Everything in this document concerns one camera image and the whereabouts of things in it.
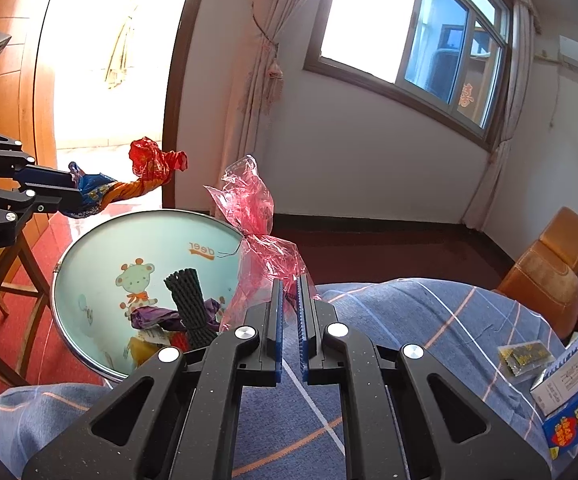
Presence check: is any tall white milk carton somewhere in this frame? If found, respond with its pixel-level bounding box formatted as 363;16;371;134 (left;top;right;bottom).
530;337;578;415

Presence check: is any black yellow snack packet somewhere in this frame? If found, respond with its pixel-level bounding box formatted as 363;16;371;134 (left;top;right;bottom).
497;340;554;384

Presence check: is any blue plaid tablecloth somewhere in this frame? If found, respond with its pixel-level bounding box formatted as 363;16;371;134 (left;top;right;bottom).
0;276;570;480

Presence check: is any wooden stool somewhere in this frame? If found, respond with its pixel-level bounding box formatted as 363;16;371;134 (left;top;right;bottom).
0;235;50;387

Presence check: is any teal cartoon trash bin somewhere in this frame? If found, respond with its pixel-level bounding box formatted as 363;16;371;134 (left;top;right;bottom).
50;209;241;382

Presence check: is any orange leather chaise sofa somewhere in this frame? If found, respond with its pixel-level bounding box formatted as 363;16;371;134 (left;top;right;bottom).
496;207;578;340

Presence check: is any blue white juice carton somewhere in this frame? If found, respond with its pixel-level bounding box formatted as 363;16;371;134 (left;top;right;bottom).
543;393;578;460

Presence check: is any left pink curtain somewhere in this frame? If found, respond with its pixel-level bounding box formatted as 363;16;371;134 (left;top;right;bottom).
218;0;331;181

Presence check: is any purple snack wrapper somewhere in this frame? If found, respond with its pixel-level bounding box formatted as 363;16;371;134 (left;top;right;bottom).
130;298;222;333

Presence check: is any pink cellophane wrapper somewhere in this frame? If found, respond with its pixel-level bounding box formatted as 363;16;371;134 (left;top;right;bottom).
207;155;310;330

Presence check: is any red orange blue foil wrapper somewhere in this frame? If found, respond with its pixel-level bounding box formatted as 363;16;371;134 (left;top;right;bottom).
61;135;189;219

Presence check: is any window with brown frame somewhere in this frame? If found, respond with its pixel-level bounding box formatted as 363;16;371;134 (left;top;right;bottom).
304;0;511;150

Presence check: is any black foam net sleeve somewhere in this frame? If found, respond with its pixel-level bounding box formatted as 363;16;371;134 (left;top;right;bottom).
164;268;221;349

